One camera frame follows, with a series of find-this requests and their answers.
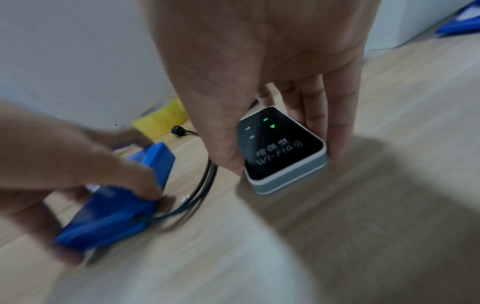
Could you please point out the blue plastic object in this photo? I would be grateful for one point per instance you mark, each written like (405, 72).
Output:
(459, 25)

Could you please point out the yellow tape roll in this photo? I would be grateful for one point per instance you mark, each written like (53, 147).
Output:
(161, 118)

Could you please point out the blue plastic case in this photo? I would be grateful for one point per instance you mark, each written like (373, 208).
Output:
(112, 216)

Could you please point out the person's right hand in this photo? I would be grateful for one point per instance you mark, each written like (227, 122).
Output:
(262, 44)

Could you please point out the person's left hand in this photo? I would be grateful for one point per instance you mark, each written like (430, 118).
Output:
(56, 154)

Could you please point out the white cabinet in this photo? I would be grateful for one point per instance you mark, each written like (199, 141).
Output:
(408, 20)

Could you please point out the black and grey wifi router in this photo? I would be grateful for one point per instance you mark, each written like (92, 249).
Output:
(281, 148)

